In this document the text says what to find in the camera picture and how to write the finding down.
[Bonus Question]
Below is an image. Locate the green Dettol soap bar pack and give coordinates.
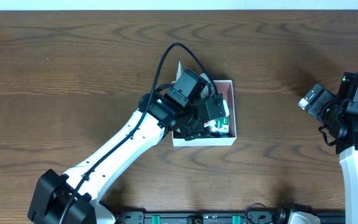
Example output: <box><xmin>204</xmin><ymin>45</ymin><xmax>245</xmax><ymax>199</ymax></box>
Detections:
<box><xmin>210</xmin><ymin>117</ymin><xmax>229</xmax><ymax>135</ymax></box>

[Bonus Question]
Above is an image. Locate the white lotion tube gold cap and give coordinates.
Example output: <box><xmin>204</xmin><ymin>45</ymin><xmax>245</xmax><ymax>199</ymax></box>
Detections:
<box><xmin>175</xmin><ymin>61</ymin><xmax>183</xmax><ymax>82</ymax></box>

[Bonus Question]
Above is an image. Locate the teal toothpaste tube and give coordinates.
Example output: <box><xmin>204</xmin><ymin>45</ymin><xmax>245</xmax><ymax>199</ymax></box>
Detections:
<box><xmin>204</xmin><ymin>119</ymin><xmax>220</xmax><ymax>128</ymax></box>

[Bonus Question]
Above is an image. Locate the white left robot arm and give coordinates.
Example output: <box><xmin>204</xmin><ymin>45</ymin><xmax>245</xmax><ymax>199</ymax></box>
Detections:
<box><xmin>27</xmin><ymin>70</ymin><xmax>227</xmax><ymax>224</ymax></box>

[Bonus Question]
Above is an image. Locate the white box with pink interior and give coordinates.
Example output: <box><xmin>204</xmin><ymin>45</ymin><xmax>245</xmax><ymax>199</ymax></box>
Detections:
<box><xmin>170</xmin><ymin>80</ymin><xmax>237</xmax><ymax>147</ymax></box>

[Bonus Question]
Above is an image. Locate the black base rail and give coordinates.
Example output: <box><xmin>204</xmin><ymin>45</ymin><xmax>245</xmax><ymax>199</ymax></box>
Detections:
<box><xmin>115</xmin><ymin>203</ymin><xmax>346</xmax><ymax>224</ymax></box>

